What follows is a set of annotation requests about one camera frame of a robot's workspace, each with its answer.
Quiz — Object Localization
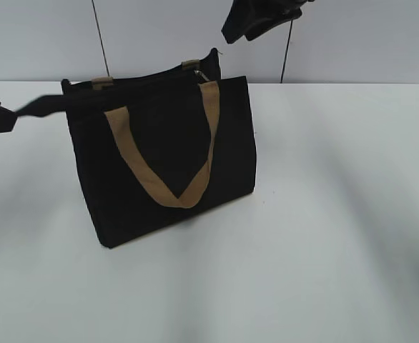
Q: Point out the silver ring zipper pull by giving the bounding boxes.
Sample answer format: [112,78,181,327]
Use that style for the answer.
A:
[194,70,210,82]

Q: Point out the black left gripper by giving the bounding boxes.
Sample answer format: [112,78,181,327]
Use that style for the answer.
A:
[0,95,66,133]

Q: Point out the black bag with tan handles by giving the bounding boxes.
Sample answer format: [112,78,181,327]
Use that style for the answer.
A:
[61,49,257,248]

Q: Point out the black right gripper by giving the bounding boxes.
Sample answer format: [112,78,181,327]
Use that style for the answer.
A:
[221,0,314,44]

